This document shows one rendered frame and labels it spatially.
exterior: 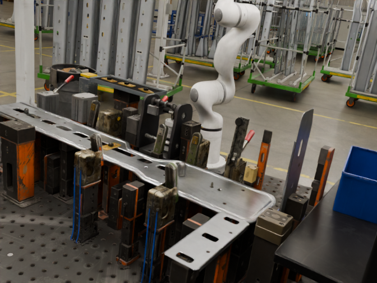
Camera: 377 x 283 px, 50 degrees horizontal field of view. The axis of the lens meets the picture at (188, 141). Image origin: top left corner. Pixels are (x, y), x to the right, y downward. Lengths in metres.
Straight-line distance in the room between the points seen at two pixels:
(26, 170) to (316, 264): 1.20
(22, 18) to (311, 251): 4.65
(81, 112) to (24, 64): 3.51
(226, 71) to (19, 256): 1.14
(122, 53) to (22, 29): 1.46
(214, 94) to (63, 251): 0.95
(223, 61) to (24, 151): 0.93
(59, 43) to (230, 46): 4.63
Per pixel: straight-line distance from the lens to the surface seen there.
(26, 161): 1.77
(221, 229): 1.15
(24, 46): 5.32
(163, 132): 1.61
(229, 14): 1.75
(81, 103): 1.88
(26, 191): 1.83
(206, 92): 1.89
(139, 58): 5.91
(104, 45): 6.16
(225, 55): 1.85
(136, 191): 1.33
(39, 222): 1.71
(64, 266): 1.47
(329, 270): 1.05
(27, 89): 5.44
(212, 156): 2.04
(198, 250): 1.05
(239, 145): 1.44
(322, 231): 1.21
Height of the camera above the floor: 1.59
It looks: 20 degrees down
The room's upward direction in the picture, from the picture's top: 7 degrees clockwise
